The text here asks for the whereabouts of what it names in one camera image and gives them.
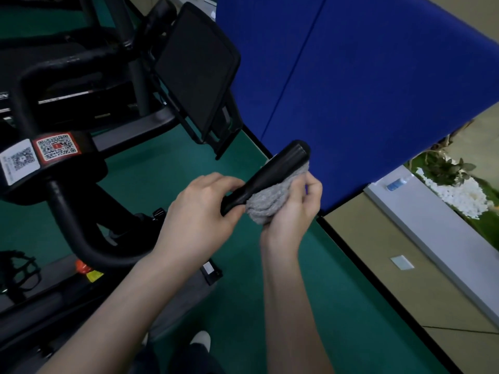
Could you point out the person's right hand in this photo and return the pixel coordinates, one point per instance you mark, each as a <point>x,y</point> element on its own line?
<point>290,225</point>

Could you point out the person's left hand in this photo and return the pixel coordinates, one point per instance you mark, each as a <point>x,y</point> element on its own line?
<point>191,221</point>

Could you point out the person's left thumb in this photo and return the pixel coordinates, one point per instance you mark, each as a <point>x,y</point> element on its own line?
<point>235,217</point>

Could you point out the person's right thumb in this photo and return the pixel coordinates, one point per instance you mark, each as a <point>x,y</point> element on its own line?
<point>297,190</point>

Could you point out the grey cleaning cloth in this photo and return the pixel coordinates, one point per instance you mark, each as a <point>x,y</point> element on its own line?
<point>269,198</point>

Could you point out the person's right forearm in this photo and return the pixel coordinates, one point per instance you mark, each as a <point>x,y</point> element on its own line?
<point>290,307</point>

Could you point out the person's left forearm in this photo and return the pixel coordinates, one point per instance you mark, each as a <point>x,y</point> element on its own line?
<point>117,319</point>

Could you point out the small blue white bottle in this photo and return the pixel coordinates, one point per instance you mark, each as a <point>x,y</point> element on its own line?
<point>397,184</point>

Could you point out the white paper slip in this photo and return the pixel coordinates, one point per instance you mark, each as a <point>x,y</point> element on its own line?
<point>402,262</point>

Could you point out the person's white shoe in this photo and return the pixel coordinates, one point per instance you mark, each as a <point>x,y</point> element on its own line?
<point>201,340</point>

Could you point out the wide blue partition panel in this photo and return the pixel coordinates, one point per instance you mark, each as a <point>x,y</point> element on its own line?
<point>382,93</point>

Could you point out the narrow blue partition panel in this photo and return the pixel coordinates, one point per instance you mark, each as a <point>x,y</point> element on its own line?
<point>265,54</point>

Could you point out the white planter ledge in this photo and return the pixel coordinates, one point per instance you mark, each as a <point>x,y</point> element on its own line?
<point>436,233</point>

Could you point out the green potted plant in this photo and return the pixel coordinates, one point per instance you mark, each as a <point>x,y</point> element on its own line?
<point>444,167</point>

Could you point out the yellow warning label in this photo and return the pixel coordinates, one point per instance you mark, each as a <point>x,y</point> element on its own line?
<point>94,275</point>

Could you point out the person's dark trousers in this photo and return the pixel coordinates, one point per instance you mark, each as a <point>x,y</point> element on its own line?
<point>187,362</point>

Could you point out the black tablet holder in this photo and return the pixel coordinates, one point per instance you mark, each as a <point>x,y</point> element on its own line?
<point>195,62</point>

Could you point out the orange adjustment knob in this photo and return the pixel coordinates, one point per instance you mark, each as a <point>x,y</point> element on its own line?
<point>82,266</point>

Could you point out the bed of white pebbles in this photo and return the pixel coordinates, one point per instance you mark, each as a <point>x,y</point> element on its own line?
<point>464,196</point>

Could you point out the red code sticker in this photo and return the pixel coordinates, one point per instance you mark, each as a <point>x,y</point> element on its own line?
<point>57,147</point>

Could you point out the black bike pedal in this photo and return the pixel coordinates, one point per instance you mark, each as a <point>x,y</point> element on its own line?
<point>17,272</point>

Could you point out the white code sticker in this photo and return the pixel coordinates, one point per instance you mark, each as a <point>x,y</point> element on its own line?
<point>17,161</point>

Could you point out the black exercise machine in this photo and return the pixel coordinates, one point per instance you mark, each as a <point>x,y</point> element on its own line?
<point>58,70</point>

